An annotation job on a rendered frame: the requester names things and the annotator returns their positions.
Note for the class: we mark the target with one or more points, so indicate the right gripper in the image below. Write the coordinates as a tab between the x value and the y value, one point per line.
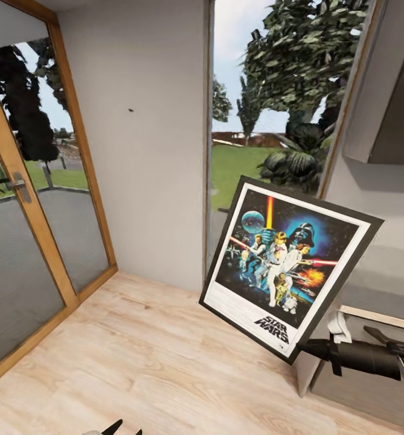
357	355

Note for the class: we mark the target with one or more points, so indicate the cabinet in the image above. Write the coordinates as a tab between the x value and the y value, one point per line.
376	134

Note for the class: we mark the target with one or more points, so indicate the poster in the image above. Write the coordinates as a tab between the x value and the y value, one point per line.
280	262

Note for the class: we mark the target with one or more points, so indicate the fixed window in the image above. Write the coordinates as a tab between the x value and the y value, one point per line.
280	76

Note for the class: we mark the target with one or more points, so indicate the door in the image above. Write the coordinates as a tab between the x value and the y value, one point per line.
55	246

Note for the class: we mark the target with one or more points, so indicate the dishwasher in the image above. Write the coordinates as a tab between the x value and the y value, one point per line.
372	394

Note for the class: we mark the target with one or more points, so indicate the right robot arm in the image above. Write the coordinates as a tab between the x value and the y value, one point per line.
342	351

